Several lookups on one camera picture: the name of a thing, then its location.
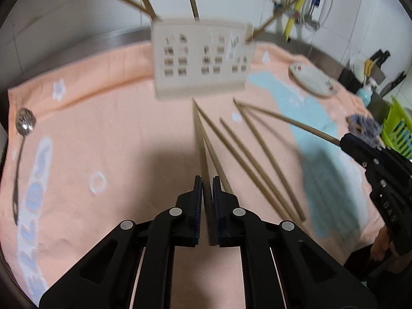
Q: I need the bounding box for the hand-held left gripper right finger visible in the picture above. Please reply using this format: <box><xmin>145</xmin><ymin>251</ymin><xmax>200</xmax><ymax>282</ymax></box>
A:
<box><xmin>212</xmin><ymin>176</ymin><xmax>378</xmax><ymax>309</ymax></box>

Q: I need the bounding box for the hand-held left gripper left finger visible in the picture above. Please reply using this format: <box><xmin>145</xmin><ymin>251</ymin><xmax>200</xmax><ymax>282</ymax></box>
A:
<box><xmin>39</xmin><ymin>175</ymin><xmax>204</xmax><ymax>309</ymax></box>

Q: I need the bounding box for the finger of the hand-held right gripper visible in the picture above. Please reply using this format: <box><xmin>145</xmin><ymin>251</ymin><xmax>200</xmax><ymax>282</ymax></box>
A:
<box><xmin>339</xmin><ymin>133</ymin><xmax>388</xmax><ymax>170</ymax></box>

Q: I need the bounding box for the pile of wooden chopsticks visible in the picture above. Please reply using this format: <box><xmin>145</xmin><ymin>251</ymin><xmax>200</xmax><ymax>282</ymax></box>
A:
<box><xmin>193</xmin><ymin>100</ymin><xmax>307</xmax><ymax>222</ymax></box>

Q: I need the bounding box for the cream plastic utensil holder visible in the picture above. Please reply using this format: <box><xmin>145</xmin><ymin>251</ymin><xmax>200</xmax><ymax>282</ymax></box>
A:
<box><xmin>150</xmin><ymin>17</ymin><xmax>257</xmax><ymax>101</ymax></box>

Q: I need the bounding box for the person's right hand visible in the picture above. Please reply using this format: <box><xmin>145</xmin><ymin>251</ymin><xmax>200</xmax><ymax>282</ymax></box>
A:
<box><xmin>370</xmin><ymin>227</ymin><xmax>394</xmax><ymax>262</ymax></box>

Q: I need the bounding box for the green plastic basket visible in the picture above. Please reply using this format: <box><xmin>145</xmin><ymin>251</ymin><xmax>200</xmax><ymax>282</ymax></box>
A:
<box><xmin>381</xmin><ymin>97</ymin><xmax>412</xmax><ymax>162</ymax></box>

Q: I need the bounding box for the blue plastic bottle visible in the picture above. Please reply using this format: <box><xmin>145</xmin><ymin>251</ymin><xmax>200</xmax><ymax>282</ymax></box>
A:
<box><xmin>355</xmin><ymin>83</ymin><xmax>376</xmax><ymax>107</ymax></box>

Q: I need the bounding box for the white floral plate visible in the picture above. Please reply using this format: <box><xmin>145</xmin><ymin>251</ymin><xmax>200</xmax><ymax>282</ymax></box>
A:
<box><xmin>289</xmin><ymin>62</ymin><xmax>339</xmax><ymax>99</ymax></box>

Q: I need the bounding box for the peach printed towel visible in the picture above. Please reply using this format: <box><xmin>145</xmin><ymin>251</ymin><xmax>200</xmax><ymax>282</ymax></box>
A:
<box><xmin>0</xmin><ymin>40</ymin><xmax>382</xmax><ymax>309</ymax></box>

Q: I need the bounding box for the metal slotted spoon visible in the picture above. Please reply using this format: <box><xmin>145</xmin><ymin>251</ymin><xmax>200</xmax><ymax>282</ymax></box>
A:
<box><xmin>12</xmin><ymin>107</ymin><xmax>37</xmax><ymax>226</ymax></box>

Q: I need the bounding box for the black handled kitchen knife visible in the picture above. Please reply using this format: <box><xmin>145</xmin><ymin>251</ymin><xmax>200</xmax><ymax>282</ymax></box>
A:
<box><xmin>365</xmin><ymin>49</ymin><xmax>392</xmax><ymax>86</ymax></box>
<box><xmin>381</xmin><ymin>70</ymin><xmax>407</xmax><ymax>99</ymax></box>

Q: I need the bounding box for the yellow gas hose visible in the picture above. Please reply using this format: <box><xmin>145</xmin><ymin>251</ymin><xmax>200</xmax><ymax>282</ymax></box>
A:
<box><xmin>282</xmin><ymin>0</ymin><xmax>319</xmax><ymax>42</ymax></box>

